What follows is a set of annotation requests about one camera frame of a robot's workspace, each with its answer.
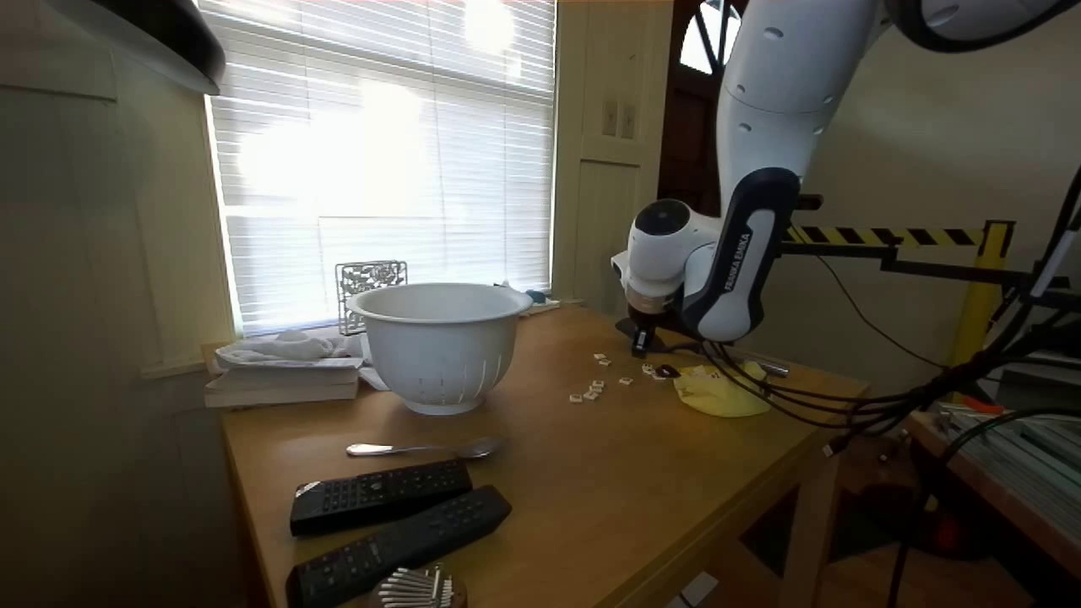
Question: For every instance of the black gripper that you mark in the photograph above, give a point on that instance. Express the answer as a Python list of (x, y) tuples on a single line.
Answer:
[(648, 325)]

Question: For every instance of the yellow banana-shaped cloth bag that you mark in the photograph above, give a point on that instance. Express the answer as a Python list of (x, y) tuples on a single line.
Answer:
[(710, 393)]

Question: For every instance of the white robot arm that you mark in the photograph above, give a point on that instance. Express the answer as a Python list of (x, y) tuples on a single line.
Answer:
[(785, 80)]

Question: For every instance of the white plastic colander bowl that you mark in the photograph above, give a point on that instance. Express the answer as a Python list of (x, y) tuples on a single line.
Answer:
[(440, 344)]

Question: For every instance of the metal spoon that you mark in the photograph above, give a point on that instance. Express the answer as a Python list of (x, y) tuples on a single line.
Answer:
[(460, 451)]

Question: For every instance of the silver scalloped metal object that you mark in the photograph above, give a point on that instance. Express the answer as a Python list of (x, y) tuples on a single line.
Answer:
[(419, 589)]

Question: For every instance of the white crumpled cloth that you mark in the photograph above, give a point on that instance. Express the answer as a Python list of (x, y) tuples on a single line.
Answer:
[(293, 348)]

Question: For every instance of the black remote control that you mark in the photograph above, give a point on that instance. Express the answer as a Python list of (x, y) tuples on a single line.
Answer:
[(373, 496), (414, 542)]

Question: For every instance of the stack of books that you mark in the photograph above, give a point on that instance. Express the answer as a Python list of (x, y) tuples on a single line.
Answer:
[(281, 387)]

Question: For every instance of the yellow black striped barrier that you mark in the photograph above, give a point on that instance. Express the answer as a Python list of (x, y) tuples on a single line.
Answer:
[(985, 279)]

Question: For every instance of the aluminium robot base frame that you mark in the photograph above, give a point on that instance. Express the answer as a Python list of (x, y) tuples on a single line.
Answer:
[(1020, 458)]

